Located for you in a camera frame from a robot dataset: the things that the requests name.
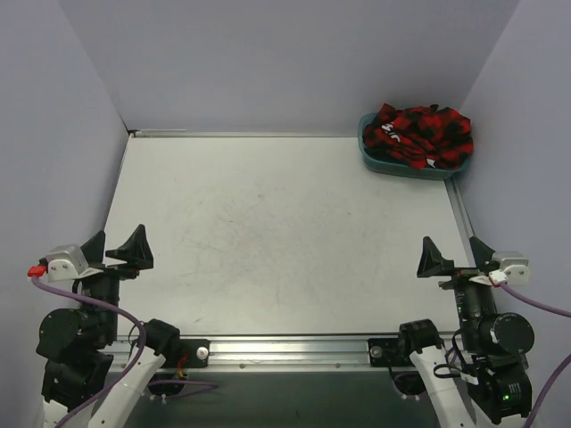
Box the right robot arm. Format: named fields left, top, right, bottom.
left=395, top=236, right=534, bottom=427

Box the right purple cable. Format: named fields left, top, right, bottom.
left=499, top=280, right=571, bottom=428

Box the teal plastic basin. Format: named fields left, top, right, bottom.
left=357, top=111, right=475, bottom=182

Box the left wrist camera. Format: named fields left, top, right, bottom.
left=42, top=244, right=89, bottom=283

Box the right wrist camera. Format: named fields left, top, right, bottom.
left=488, top=251, right=531, bottom=286

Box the aluminium front rail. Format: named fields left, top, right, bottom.
left=104, top=333, right=469, bottom=374

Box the red black plaid shirt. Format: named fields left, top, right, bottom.
left=362, top=103, right=474, bottom=170

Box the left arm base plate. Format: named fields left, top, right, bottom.
left=162, top=338, right=211, bottom=369

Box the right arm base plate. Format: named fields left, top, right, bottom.
left=368, top=337, right=412, bottom=368

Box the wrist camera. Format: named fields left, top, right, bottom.
left=488, top=251, right=531, bottom=286
left=42, top=244, right=89, bottom=283

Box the purple cable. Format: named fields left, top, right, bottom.
left=27, top=266, right=219, bottom=428
left=499, top=280, right=571, bottom=428

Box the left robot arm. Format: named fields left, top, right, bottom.
left=28, top=225, right=182, bottom=427

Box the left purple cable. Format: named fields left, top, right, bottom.
left=27, top=266, right=219, bottom=428

